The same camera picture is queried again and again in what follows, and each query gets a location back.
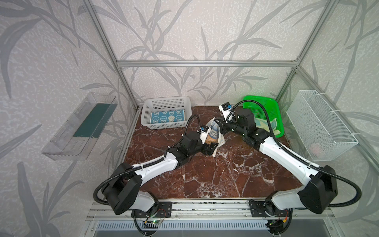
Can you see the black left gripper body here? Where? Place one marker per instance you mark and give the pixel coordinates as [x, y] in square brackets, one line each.
[208, 146]

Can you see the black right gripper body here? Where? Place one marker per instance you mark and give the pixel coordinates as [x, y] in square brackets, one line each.
[224, 124]

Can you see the beige towel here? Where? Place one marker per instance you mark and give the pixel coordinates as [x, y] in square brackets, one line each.
[214, 135]

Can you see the blue bunny pattern towel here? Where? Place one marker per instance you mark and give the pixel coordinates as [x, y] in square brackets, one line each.
[168, 116]

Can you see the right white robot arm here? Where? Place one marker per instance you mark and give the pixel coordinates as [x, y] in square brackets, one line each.
[319, 185]

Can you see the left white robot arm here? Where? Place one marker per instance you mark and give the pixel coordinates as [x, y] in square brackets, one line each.
[122, 190]

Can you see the pale green towel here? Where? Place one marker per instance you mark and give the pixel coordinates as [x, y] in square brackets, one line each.
[261, 123]

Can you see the green plastic basket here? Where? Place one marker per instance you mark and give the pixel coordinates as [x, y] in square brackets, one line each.
[272, 110]

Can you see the white plastic perforated basket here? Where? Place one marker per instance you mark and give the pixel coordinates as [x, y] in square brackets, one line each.
[165, 104]

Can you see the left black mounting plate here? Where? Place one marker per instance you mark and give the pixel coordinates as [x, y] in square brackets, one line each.
[162, 210]

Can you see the black mounting plate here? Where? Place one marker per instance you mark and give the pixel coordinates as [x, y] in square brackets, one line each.
[260, 209]
[162, 210]

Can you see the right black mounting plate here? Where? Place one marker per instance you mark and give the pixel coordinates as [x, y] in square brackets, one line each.
[260, 209]

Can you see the left circuit board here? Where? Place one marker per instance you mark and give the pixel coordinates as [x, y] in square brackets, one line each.
[153, 223]

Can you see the circuit board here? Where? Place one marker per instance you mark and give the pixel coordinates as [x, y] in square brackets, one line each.
[278, 227]
[153, 223]

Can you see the right circuit board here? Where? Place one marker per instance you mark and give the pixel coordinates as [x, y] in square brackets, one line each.
[278, 227]

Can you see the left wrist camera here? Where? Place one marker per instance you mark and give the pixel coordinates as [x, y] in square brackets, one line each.
[204, 131]

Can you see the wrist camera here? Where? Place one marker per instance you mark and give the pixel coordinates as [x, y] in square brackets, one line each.
[227, 111]
[204, 131]

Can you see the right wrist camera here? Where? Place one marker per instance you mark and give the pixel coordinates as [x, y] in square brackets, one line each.
[227, 111]

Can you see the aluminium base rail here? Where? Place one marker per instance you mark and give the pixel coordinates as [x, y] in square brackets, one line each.
[195, 214]

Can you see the white wire mesh basket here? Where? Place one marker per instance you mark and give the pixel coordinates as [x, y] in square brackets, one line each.
[316, 122]

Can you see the clear plastic wall tray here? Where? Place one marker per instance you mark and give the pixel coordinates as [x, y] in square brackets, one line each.
[77, 137]

